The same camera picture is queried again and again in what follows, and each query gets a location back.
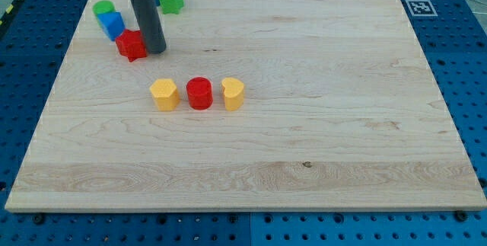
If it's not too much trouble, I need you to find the red star block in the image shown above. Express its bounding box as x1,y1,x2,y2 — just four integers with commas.
115,29,148,62

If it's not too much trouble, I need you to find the yellow hexagon block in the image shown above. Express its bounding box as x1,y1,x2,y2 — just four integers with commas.
149,78,180,111

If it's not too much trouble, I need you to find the yellow heart block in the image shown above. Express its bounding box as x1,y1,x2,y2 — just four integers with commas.
221,77,245,111

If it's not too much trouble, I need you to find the red cylinder block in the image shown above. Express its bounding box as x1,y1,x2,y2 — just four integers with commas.
186,77,213,110

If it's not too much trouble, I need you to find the wooden board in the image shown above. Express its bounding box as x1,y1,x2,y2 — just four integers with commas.
5,0,486,213

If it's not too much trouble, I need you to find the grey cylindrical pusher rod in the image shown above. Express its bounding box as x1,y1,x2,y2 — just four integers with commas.
130,0,167,54

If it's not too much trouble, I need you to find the blue pentagon block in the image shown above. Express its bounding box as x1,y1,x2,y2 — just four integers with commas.
97,12,126,41

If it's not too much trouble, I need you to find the green cylinder block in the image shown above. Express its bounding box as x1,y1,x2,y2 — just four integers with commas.
92,0,115,22

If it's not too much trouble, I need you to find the white fiducial marker tag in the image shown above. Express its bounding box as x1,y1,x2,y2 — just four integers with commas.
405,0,438,17

